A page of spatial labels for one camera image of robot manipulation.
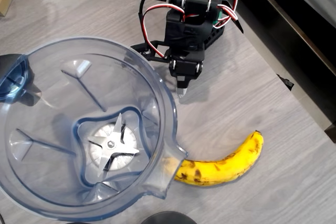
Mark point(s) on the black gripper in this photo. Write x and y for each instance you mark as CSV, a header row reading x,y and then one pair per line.
x,y
185,67

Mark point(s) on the spotted yellow banana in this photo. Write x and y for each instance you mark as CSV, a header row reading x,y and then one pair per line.
x,y
223,167

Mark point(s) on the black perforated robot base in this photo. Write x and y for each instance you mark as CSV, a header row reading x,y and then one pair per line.
x,y
216,33

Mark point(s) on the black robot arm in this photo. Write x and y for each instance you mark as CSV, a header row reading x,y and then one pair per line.
x,y
195,1

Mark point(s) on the steel blender blade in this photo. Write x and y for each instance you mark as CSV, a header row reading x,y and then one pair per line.
x,y
111,144

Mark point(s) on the clear plastic blender jar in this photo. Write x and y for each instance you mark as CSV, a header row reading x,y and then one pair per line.
x,y
52,171

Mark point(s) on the black table clamp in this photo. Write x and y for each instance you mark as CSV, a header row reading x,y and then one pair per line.
x,y
286,82

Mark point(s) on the black round lid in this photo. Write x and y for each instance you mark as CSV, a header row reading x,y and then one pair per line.
x,y
169,218

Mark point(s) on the dark brown block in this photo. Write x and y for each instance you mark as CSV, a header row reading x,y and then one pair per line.
x,y
331,132

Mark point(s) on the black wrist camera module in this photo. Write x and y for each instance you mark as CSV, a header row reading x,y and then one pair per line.
x,y
149,51

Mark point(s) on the dark metal rail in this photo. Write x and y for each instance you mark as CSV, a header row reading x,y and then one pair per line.
x,y
294,22

